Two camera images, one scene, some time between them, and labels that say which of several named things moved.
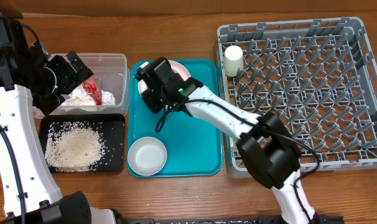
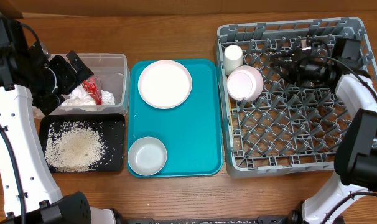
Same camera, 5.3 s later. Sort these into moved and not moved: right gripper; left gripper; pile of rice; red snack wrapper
Moved: right gripper
Not moved: left gripper; red snack wrapper; pile of rice
